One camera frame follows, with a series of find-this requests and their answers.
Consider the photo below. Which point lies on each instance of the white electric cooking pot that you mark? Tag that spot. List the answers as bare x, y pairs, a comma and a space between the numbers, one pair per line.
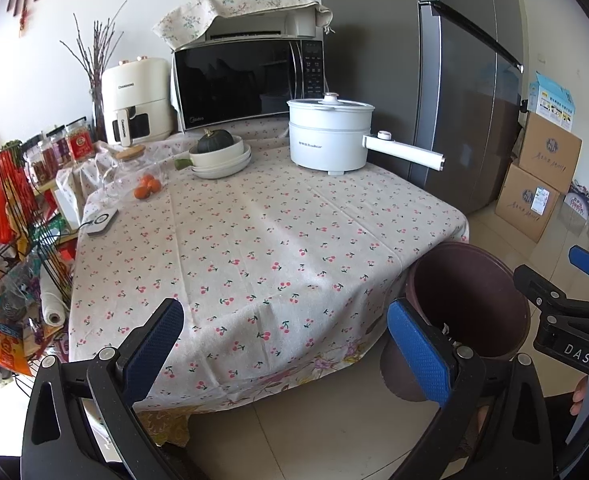
324, 145

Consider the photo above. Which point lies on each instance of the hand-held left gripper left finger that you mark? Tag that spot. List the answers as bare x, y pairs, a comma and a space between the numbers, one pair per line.
154, 350

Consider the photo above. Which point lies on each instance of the blue and white box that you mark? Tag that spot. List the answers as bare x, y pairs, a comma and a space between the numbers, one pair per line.
553, 105

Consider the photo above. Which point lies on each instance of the small green fruit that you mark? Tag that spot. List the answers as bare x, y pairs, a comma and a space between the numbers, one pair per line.
182, 164

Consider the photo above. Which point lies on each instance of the white countertop oven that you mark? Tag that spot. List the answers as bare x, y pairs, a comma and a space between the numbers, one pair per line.
264, 27

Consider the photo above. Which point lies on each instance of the orange snack bag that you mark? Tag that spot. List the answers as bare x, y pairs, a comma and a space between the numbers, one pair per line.
7, 350

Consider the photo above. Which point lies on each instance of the white plate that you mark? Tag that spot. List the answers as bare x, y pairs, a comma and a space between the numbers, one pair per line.
222, 175
242, 162

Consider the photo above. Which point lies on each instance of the brown trash bin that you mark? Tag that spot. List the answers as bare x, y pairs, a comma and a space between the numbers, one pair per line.
474, 290

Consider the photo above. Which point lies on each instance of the dark green pumpkin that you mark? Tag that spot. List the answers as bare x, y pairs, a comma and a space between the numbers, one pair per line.
214, 143

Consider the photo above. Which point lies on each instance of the black microwave oven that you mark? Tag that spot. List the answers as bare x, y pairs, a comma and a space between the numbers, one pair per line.
234, 85

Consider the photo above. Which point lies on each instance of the white oval device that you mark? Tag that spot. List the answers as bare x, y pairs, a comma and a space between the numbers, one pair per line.
100, 222

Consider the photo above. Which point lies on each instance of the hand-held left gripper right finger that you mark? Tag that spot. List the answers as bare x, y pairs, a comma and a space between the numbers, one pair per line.
419, 355

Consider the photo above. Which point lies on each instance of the small white package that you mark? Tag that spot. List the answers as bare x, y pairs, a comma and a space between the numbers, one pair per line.
578, 202

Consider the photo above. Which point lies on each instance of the white ceramic bowl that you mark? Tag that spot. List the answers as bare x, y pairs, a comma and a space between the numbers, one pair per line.
219, 159

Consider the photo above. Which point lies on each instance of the yellow floral cloth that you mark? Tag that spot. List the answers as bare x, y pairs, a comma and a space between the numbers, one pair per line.
167, 427

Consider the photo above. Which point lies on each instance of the floral cover cloth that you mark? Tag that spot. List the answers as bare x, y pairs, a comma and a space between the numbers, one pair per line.
249, 4

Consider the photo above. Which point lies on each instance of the grey refrigerator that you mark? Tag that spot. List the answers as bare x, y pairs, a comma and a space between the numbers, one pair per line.
384, 70

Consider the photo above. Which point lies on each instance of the red label storage jar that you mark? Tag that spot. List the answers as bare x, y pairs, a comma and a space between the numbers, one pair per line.
79, 145

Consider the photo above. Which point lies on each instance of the glass vase with dry twigs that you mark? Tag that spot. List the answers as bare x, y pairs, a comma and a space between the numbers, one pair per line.
98, 115

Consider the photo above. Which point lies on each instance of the white paper roll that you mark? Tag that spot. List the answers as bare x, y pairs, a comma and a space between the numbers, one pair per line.
54, 305

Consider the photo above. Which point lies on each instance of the cream air fryer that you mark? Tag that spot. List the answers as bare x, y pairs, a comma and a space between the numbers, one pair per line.
137, 85

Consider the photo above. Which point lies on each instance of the red packets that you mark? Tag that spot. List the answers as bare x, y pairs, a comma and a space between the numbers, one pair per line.
7, 195

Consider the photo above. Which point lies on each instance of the glass jar with wooden lid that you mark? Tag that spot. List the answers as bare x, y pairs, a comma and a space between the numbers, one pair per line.
127, 165

